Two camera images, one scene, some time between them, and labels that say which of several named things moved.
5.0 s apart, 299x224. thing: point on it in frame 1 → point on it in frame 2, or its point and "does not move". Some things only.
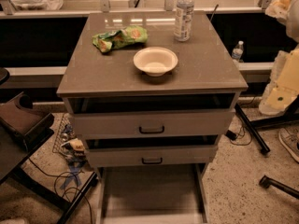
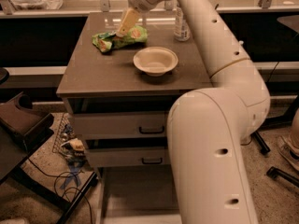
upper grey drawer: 210,124 does not move
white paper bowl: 155,61 does not move
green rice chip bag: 106,41 does not move
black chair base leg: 265,181 → 275,173
